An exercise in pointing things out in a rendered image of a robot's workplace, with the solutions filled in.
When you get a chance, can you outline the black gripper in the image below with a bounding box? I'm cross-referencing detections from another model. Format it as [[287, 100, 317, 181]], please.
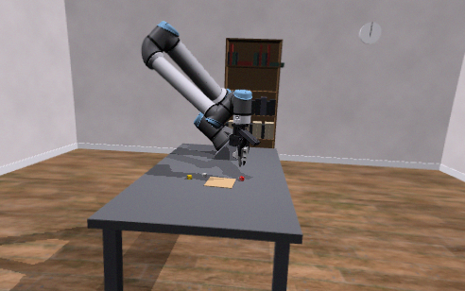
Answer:
[[229, 124, 250, 166]]

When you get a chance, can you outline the peach flat mat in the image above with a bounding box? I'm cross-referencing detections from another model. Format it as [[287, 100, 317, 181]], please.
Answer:
[[204, 177, 236, 189]]

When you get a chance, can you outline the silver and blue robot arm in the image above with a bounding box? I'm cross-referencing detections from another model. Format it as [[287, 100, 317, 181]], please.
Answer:
[[141, 21, 252, 151]]

